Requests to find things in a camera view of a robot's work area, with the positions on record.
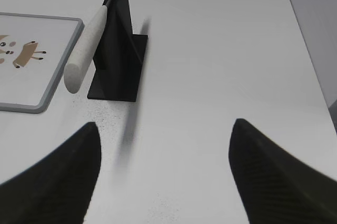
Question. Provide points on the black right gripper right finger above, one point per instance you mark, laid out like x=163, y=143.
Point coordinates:
x=275, y=186

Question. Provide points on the white cutting board grey rim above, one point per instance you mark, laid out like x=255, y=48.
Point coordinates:
x=34, y=50

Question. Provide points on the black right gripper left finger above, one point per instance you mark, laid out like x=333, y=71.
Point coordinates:
x=59, y=188

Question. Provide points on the black knife stand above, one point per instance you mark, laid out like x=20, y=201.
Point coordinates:
x=119, y=57

